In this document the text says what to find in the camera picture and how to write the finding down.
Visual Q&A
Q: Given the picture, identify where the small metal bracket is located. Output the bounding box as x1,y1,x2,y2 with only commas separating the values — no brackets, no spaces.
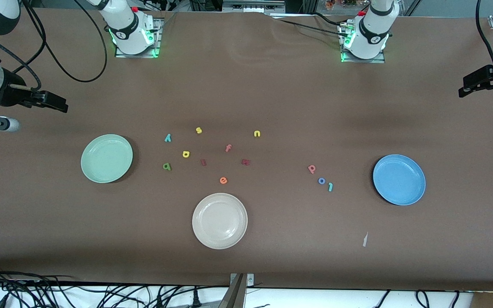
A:
229,273,255,287

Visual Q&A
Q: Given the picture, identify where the brown table cover sheet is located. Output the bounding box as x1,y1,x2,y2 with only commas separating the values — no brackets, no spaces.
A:
0,9,493,292

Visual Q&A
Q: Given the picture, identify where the grey aluminium frame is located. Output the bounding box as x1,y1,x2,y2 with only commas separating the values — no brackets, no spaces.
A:
222,0,286,13

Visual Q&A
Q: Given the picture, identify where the tangled black cable bundle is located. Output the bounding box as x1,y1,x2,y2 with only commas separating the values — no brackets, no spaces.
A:
0,264,230,308

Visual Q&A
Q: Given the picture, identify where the long black right arm cable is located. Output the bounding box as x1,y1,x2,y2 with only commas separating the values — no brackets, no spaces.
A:
21,0,108,83

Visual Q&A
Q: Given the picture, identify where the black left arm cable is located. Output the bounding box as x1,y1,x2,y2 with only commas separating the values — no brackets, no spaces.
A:
475,0,493,71

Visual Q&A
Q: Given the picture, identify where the thin black base cable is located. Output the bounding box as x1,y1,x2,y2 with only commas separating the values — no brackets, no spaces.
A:
268,15,352,39

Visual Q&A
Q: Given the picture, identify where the light green plate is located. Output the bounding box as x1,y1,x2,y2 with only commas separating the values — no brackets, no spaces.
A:
81,134,134,184

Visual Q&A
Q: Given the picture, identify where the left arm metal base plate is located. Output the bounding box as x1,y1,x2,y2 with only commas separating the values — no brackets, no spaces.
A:
339,21,386,64

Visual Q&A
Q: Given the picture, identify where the blue plate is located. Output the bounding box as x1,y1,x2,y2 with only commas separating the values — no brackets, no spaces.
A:
372,154,426,206

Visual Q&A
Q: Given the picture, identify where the cream white plate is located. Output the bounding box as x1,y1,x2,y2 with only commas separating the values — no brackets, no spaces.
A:
192,192,248,250

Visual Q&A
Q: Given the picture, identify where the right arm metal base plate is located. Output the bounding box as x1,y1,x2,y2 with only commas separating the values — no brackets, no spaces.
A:
115,18,162,58

